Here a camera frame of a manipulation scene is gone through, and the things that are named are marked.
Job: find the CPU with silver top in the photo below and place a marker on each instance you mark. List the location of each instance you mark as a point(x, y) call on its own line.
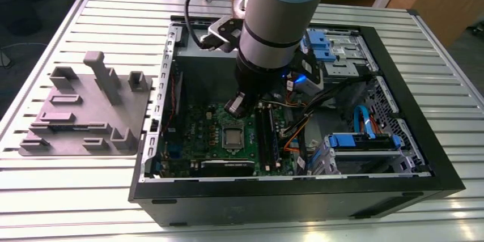
point(233, 136)

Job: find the RAM stick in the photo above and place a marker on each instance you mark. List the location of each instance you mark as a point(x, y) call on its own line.
point(65, 128)

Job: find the CPU socket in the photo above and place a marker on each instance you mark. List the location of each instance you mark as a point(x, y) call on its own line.
point(233, 148)

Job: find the grey power supply unit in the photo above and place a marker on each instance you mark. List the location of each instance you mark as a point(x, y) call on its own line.
point(204, 77)

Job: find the black RAM slot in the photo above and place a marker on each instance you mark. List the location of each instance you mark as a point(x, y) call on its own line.
point(276, 137)
point(264, 137)
point(271, 137)
point(259, 137)

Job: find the black case fan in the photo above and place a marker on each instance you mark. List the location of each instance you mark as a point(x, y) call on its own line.
point(179, 94)

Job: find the grey parts rack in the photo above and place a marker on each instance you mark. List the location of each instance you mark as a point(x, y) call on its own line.
point(91, 106)

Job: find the black graphics card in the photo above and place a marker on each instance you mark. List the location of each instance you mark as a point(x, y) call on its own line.
point(227, 167)

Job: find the tall grey disk bay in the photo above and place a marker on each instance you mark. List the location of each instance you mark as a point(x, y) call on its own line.
point(340, 69)

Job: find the blue plastic drive bracket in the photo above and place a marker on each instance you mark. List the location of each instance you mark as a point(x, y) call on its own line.
point(321, 45)

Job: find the wooden cabinet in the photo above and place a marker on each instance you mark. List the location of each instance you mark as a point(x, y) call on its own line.
point(445, 4)

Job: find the black PC case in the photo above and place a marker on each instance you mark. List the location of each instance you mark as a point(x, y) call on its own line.
point(264, 205)

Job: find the black chair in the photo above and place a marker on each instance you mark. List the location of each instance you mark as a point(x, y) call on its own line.
point(23, 15)

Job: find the grey wrist box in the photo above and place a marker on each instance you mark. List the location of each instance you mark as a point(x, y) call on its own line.
point(224, 31)

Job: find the hard disk in blue carrier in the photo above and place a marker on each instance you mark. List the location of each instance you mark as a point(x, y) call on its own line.
point(344, 142)

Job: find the low grey disk bay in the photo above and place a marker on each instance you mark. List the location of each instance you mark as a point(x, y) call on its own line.
point(408, 157)

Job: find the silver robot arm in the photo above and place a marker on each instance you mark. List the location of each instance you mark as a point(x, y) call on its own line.
point(272, 26)

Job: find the green motherboard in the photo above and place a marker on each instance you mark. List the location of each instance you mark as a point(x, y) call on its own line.
point(200, 117)

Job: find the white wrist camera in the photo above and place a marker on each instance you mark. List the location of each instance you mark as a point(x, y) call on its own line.
point(313, 83)

